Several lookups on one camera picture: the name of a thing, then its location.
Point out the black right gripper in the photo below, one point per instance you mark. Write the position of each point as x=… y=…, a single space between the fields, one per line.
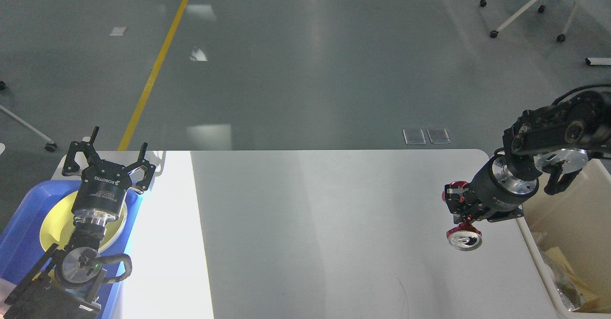
x=494 y=195

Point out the brown paper ball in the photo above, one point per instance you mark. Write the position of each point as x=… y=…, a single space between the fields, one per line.
x=572 y=298

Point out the yellow translucent plate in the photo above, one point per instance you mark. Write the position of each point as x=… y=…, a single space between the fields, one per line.
x=58 y=225

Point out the red wrapper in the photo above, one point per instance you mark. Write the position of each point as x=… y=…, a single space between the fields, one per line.
x=464 y=237

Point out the left floor socket cover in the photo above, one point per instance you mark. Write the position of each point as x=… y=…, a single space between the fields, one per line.
x=414 y=137

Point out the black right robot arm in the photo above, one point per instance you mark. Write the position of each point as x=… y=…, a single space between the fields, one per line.
x=558 y=140

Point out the blue plastic tray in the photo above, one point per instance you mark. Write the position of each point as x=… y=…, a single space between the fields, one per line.
x=20 y=244

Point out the white office chair left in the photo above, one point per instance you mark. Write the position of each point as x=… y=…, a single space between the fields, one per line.
x=50 y=145

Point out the white bar on floor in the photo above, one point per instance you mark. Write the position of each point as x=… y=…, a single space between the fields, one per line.
x=598 y=61

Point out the square aluminium foil tray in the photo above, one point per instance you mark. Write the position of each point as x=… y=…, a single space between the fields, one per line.
x=555 y=262

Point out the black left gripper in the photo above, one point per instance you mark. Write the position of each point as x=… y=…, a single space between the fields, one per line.
x=104 y=183

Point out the white plastic waste bin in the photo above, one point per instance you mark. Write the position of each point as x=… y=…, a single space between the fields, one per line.
x=578 y=222

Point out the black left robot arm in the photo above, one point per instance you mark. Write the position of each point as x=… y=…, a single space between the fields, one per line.
x=65 y=280

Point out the floor socket cover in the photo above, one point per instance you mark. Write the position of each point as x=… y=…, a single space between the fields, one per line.
x=438 y=136
x=414 y=137

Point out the right floor socket cover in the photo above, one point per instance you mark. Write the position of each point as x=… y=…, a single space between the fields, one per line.
x=438 y=136

